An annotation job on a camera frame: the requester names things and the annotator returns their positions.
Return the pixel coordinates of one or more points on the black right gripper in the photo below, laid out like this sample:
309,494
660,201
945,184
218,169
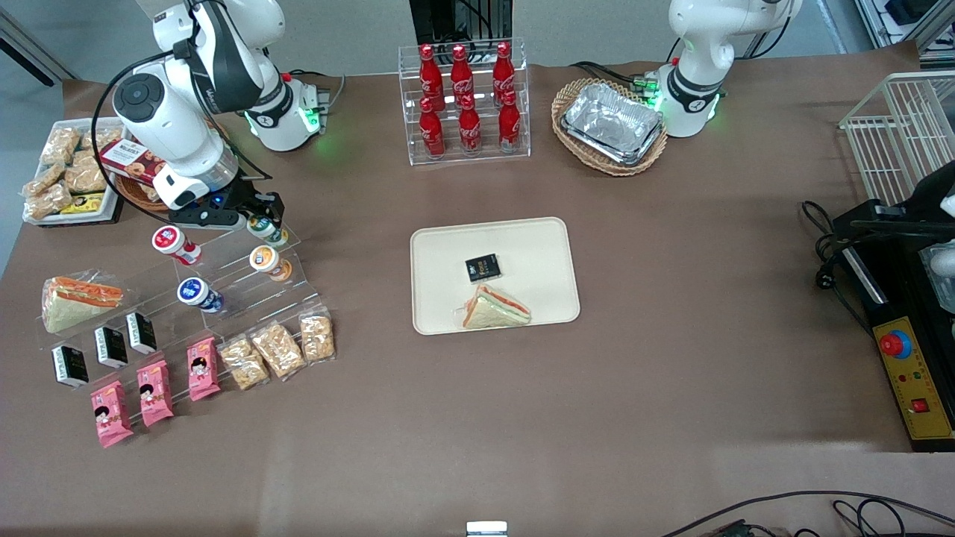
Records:
247,196

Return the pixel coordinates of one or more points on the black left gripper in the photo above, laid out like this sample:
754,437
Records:
924,195

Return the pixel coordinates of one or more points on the green lid gum bottle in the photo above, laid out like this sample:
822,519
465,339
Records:
270,235

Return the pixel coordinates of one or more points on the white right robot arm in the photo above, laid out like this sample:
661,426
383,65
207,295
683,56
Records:
186,127

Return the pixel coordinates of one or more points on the orange lid gum bottle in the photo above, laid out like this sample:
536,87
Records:
265,261

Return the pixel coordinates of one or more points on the red lid gum bottle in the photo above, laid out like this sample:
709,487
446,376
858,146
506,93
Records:
171,242

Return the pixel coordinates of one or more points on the blue lid gum bottle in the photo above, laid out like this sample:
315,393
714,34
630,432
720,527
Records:
195,292

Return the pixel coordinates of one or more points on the beige plastic tray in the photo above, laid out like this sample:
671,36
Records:
537,253

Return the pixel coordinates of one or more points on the clear acrylic stepped stand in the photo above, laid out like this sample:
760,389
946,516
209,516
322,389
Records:
224,257
160,294

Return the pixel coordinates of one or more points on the red cookie box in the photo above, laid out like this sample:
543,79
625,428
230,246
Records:
127,158

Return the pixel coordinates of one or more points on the black yellow control box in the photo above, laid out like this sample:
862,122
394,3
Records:
914,373

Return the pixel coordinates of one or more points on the white plastic bin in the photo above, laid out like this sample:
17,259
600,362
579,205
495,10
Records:
112,201

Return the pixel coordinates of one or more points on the pink snack pack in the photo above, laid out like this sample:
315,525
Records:
154,393
203,369
110,415

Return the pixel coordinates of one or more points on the small black drink carton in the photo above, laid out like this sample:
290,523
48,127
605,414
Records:
70,365
142,333
112,347

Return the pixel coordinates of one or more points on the clear acrylic bottle rack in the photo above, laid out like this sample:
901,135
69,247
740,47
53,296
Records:
410,112

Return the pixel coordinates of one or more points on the yellow snack pack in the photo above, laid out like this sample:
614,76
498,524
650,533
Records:
83,203

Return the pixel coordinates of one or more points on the red cola bottle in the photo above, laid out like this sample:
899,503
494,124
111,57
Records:
462,71
509,125
430,71
469,130
503,68
432,134

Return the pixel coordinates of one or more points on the wrapped triangle sandwich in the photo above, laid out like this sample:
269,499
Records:
74,306
496,312

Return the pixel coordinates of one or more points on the grey metal shelving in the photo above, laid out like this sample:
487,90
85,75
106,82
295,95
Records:
906,15

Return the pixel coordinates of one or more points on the small black square box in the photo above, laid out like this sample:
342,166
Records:
483,268

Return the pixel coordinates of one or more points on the black equipment stand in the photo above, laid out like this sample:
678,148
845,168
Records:
433,19

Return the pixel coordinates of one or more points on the stack of foil trays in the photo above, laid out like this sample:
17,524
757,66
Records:
613,123

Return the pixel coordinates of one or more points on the light tan wicker basket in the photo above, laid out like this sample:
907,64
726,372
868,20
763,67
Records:
567,145

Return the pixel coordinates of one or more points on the small white block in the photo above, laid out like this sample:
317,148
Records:
486,529

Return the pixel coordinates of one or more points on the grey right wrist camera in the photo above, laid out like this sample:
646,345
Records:
209,220

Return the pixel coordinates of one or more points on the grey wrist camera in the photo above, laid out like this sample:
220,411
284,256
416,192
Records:
944,261
209,220

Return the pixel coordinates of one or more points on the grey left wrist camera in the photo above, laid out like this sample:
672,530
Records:
944,261

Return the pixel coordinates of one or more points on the dark metal frame bar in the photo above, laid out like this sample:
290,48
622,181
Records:
26,52

